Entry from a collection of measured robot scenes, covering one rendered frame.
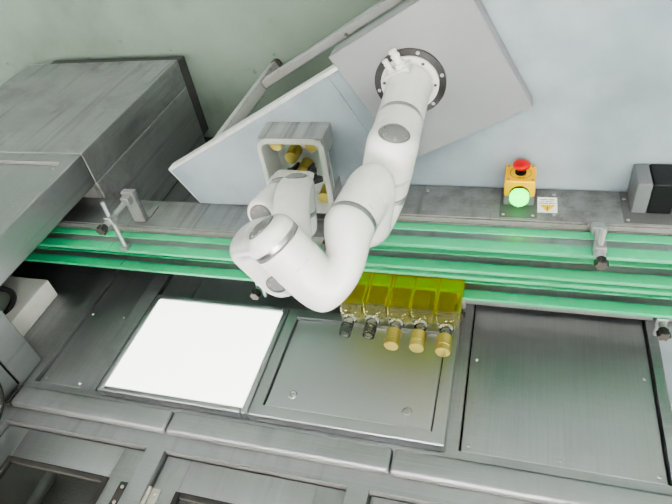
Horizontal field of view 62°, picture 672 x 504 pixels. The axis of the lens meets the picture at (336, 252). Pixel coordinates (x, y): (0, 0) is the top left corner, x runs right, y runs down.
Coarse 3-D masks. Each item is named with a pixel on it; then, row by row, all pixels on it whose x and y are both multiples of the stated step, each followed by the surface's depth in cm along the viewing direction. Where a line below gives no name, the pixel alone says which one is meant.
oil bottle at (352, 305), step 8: (368, 272) 143; (360, 280) 141; (368, 280) 141; (360, 288) 139; (352, 296) 137; (360, 296) 137; (344, 304) 136; (352, 304) 135; (360, 304) 135; (344, 312) 135; (352, 312) 135; (360, 312) 135; (360, 320) 137
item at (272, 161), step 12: (264, 144) 141; (288, 144) 145; (300, 144) 135; (312, 144) 134; (264, 156) 142; (276, 156) 148; (300, 156) 147; (312, 156) 146; (324, 156) 136; (264, 168) 143; (276, 168) 149; (324, 168) 138; (324, 180) 150; (324, 204) 150
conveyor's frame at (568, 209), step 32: (416, 192) 143; (448, 192) 141; (480, 192) 139; (544, 192) 135; (576, 192) 134; (608, 192) 132; (64, 224) 175; (96, 224) 171; (128, 224) 168; (160, 224) 165; (192, 224) 163; (224, 224) 161; (320, 224) 154; (512, 224) 131; (544, 224) 128; (576, 224) 126; (608, 224) 124; (640, 224) 123
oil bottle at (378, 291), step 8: (376, 280) 139; (384, 280) 139; (392, 280) 140; (368, 288) 138; (376, 288) 137; (384, 288) 137; (368, 296) 136; (376, 296) 136; (384, 296) 135; (368, 304) 134; (376, 304) 134; (384, 304) 134; (368, 312) 133; (376, 312) 133; (384, 312) 133; (384, 320) 135
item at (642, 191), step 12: (636, 168) 124; (648, 168) 124; (660, 168) 123; (636, 180) 122; (648, 180) 121; (660, 180) 120; (636, 192) 122; (648, 192) 121; (660, 192) 120; (636, 204) 124; (648, 204) 124; (660, 204) 122
